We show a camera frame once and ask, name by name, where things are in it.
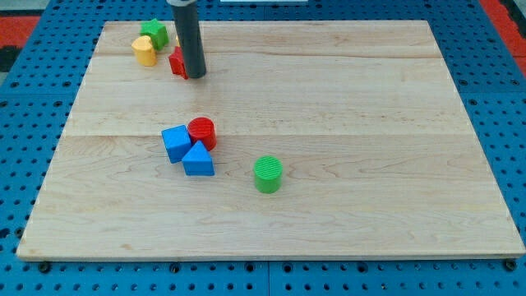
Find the green cylinder block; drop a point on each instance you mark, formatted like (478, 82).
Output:
(268, 172)

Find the light wooden board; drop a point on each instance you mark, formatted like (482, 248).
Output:
(380, 160)

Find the red cylinder block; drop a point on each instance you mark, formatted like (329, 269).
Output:
(202, 129)

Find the blue triangular prism block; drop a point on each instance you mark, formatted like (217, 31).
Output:
(198, 161)

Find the blue cube block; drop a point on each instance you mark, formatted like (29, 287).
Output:
(176, 142)

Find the red star block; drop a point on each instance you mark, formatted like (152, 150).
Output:
(176, 63)

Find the yellow heart block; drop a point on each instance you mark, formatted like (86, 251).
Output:
(144, 51)

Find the green star block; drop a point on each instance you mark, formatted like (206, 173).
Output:
(157, 31)

